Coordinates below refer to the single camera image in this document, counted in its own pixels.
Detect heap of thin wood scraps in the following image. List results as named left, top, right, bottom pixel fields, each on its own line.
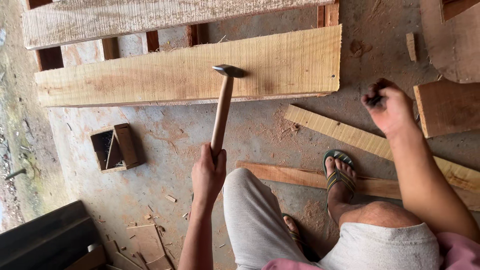
left=103, top=223, right=176, bottom=270

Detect pink shirt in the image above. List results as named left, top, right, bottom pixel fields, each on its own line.
left=261, top=232, right=480, bottom=270

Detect dark wooden bench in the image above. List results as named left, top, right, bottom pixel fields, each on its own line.
left=0, top=200, right=107, bottom=270

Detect large rounded wooden board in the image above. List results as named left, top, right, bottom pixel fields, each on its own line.
left=419, top=0, right=480, bottom=84

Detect narrow pale wooden strip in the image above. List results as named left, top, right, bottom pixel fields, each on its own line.
left=284, top=104, right=480, bottom=194

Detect reddish wooden block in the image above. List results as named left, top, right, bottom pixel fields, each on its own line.
left=440, top=0, right=480, bottom=22

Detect cardboard box of nails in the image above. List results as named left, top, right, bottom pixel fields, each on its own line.
left=89, top=122, right=146, bottom=174

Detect grey shorts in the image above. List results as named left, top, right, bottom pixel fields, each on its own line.
left=223, top=167, right=441, bottom=270

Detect short brown wooden board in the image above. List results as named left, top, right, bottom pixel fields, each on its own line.
left=413, top=79, right=480, bottom=139

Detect person's left hand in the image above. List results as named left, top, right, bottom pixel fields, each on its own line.
left=191, top=143, right=227, bottom=207

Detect reddish wooden pallet beam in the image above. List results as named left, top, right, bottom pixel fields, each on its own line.
left=35, top=46, right=65, bottom=72
left=145, top=30, right=160, bottom=53
left=317, top=1, right=340, bottom=28
left=101, top=37, right=120, bottom=61
left=187, top=23, right=209, bottom=47

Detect green striped flip flop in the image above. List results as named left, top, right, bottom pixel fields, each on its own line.
left=323, top=149, right=357, bottom=205
left=281, top=212, right=321, bottom=263

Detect person's right hand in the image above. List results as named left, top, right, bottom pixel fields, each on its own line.
left=361, top=78, right=418, bottom=139

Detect small wooden offcut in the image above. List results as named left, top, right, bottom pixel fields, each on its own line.
left=406, top=32, right=418, bottom=63

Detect dark metal bolt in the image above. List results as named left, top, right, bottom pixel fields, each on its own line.
left=4, top=168, right=28, bottom=181

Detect person's left foot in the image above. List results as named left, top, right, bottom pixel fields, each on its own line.
left=283, top=215, right=303, bottom=248

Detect narrow reddish wooden strip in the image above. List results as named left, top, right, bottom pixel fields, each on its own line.
left=236, top=160, right=480, bottom=212

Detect wide pale wooden plank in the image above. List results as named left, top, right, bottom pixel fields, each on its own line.
left=22, top=0, right=335, bottom=51
left=35, top=25, right=343, bottom=108

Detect wooden handle steel hammer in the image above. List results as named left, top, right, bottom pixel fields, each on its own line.
left=210, top=64, right=245, bottom=158

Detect person's right leg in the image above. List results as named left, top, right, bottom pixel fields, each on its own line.
left=325, top=157, right=425, bottom=230

